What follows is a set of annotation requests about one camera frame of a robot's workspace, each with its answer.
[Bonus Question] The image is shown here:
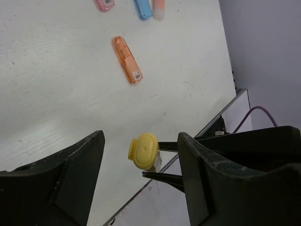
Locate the yellow cap highlighter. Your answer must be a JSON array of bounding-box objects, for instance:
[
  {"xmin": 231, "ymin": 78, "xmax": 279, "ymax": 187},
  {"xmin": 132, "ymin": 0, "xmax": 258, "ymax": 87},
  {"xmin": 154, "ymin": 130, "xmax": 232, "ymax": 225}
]
[{"xmin": 128, "ymin": 133, "xmax": 162, "ymax": 172}]

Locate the orange cap highlighter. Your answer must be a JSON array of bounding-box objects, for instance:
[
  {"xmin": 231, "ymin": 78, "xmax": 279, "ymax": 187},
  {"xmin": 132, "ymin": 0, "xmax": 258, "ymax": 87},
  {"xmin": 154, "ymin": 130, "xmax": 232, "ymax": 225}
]
[{"xmin": 152, "ymin": 0, "xmax": 165, "ymax": 20}]

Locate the blue correction tape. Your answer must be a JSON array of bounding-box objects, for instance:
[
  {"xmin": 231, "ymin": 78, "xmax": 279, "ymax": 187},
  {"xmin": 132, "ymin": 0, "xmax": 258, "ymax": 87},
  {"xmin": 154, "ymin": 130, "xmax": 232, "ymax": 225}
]
[{"xmin": 134, "ymin": 0, "xmax": 153, "ymax": 21}]

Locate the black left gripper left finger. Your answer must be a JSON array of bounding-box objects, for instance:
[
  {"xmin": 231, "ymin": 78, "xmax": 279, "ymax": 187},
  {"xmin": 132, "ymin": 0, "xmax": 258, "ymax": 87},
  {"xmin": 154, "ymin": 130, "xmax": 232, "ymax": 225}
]
[{"xmin": 0, "ymin": 130, "xmax": 105, "ymax": 226}]

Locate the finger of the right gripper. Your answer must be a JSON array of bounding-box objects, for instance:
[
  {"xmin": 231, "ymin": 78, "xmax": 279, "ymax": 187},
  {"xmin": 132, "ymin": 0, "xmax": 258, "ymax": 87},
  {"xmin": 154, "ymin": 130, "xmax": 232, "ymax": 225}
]
[
  {"xmin": 158, "ymin": 142, "xmax": 178, "ymax": 153},
  {"xmin": 142, "ymin": 171, "xmax": 184, "ymax": 191}
]

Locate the pink correction tape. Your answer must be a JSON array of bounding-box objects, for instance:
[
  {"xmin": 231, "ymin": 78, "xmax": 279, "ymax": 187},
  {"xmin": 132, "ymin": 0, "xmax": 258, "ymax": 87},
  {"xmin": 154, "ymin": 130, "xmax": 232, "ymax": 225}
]
[{"xmin": 95, "ymin": 0, "xmax": 115, "ymax": 12}]

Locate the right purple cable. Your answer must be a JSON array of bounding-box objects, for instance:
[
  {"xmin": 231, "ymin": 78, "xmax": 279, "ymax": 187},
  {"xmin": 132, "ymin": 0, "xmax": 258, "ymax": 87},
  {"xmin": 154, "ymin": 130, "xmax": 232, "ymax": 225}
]
[{"xmin": 231, "ymin": 105, "xmax": 278, "ymax": 134}]

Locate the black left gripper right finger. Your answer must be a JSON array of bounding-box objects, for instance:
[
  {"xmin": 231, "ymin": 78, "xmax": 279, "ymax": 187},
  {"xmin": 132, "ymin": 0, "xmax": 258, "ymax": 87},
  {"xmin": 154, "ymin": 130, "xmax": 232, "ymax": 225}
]
[{"xmin": 177, "ymin": 126, "xmax": 301, "ymax": 226}]

